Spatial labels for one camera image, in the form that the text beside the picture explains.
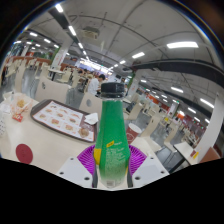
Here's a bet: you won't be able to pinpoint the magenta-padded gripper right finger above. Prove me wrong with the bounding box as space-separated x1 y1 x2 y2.
126 143 170 189

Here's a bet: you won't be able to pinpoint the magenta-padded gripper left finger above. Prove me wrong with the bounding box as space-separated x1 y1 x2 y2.
55 143 100 189

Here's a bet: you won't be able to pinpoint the green plastic drink bottle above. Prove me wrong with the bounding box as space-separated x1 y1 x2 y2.
93 82 132 190

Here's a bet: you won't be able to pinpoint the white crumpled napkin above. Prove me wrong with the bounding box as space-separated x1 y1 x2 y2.
83 112 100 126

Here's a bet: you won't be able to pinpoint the dark brown food tray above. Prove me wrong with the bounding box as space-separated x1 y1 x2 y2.
30 98 98 144

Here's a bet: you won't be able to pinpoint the beige chair with round hole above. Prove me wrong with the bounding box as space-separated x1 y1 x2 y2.
34 77 69 104
78 92 103 116

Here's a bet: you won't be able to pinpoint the flat round red coaster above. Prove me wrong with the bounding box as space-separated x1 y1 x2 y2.
15 143 34 165

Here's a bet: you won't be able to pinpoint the person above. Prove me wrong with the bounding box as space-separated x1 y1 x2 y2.
87 73 107 97

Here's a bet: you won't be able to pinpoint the red sauce packet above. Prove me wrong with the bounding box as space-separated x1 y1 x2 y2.
11 113 24 123

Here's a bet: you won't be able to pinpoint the clear bag of fried food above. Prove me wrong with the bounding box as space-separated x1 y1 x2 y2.
9 96 33 118

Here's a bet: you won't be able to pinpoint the beige dining chairs group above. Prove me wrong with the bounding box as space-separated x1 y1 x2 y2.
3 56 188 148

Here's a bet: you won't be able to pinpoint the ceiling lights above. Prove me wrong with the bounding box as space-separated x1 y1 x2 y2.
13 3 214 124

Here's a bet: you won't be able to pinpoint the ceiling air conditioner unit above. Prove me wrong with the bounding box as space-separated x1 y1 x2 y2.
81 27 101 40

